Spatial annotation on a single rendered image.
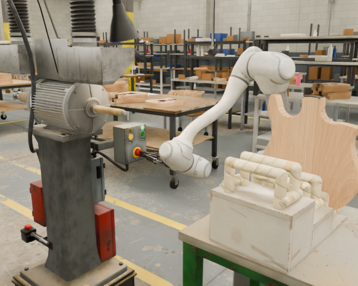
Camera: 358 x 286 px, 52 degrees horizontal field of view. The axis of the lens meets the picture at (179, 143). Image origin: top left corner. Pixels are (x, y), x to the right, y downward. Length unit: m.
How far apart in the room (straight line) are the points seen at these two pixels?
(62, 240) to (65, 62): 0.97
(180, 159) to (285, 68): 0.59
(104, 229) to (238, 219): 1.22
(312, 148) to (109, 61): 0.82
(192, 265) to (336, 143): 0.63
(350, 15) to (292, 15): 1.79
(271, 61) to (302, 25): 11.37
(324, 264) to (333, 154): 0.37
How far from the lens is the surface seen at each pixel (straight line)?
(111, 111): 1.66
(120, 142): 1.97
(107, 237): 2.24
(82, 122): 1.77
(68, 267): 2.17
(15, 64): 2.05
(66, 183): 1.98
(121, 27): 1.66
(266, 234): 1.07
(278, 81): 1.66
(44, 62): 1.95
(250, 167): 1.05
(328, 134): 1.32
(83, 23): 1.61
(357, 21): 12.50
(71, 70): 1.62
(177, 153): 1.57
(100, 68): 1.46
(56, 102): 1.83
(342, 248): 1.27
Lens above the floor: 1.52
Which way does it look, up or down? 14 degrees down
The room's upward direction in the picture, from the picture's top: straight up
